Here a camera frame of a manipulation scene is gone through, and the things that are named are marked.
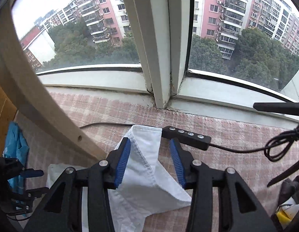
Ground black bag with items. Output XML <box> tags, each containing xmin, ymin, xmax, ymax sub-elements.
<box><xmin>271</xmin><ymin>175</ymin><xmax>299</xmax><ymax>232</ymax></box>

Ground black cable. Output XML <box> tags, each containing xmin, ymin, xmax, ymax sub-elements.
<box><xmin>80</xmin><ymin>118</ymin><xmax>299</xmax><ymax>162</ymax></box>

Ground black inline remote controller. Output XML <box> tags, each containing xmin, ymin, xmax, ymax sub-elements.
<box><xmin>161</xmin><ymin>126</ymin><xmax>211</xmax><ymax>151</ymax></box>

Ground black tripod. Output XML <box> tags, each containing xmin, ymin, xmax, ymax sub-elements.
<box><xmin>253</xmin><ymin>102</ymin><xmax>299</xmax><ymax>188</ymax></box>

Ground blue garment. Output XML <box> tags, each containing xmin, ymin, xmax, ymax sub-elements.
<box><xmin>3</xmin><ymin>122</ymin><xmax>29</xmax><ymax>194</ymax></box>

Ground white shirt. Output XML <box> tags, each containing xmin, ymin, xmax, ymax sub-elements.
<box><xmin>46</xmin><ymin>124</ymin><xmax>192</xmax><ymax>232</ymax></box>

